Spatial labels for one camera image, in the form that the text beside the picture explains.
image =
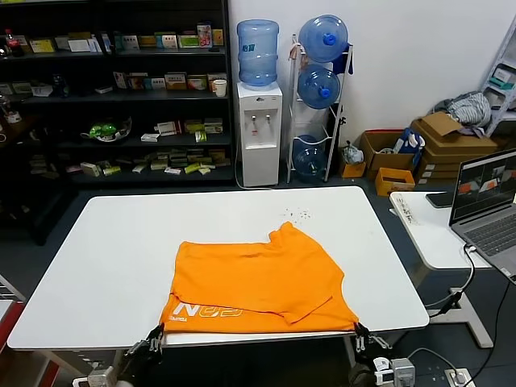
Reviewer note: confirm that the yellow cardboard box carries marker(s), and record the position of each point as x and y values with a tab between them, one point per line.
393	187

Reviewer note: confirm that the green white bowl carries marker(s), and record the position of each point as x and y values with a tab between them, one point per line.
105	131

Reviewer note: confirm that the pink cloth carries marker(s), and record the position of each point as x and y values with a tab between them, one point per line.
303	60

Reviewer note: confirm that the pile of grey clothes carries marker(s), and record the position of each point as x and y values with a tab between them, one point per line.
469	109

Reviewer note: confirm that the white paper cup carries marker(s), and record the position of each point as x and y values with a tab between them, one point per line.
219	88

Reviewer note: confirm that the small yellow box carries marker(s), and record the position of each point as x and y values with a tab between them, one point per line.
352	171

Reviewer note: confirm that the blue bag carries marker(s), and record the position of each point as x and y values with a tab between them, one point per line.
405	143

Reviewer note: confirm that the orange t-shirt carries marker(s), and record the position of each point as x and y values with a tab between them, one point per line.
250	274

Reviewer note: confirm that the open brown cardboard box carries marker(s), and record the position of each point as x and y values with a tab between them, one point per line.
455	137

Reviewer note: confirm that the teal box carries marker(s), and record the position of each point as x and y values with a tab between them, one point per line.
506	82

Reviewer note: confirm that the white side table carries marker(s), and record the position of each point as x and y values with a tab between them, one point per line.
427	238

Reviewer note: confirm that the flat white box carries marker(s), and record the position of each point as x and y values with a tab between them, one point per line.
150	138

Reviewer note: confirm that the dark blue bottle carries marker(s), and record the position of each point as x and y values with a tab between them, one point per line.
60	86

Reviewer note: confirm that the grey laptop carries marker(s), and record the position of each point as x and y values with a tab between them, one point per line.
483	234

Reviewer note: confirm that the pink colourful box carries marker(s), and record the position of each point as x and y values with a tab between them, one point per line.
205	36

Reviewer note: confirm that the white metal shelf rack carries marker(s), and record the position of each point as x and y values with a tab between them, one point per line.
498	121

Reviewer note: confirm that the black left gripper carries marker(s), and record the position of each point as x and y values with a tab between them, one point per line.
141	359

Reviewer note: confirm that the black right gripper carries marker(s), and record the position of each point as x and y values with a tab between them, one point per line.
371	355

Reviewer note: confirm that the black phone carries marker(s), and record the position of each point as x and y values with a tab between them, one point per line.
441	200

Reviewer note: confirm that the black shelving unit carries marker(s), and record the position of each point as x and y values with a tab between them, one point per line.
80	98

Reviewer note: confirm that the white box red print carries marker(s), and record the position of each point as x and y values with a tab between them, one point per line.
169	129

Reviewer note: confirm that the white water jug rack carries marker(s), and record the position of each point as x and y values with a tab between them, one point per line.
292	113

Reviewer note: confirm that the cola bottle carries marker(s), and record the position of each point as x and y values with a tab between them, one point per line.
16	44

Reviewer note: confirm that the dark blue cloth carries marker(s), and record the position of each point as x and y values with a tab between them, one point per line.
344	64

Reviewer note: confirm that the black stand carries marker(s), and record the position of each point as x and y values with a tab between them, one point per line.
342	121

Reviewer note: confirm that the upright blue water jug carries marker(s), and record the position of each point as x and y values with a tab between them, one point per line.
258	52

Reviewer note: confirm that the white power strip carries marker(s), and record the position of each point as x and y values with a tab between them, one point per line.
459	379

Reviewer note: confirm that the red-rimmed cardboard box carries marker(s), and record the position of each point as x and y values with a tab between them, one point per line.
383	161

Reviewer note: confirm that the white water dispenser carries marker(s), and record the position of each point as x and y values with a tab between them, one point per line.
260	161

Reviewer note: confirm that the stacked brown cardboard box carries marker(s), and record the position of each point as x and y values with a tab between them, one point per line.
443	169

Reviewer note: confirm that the grey plastic bag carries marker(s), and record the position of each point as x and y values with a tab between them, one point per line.
354	155

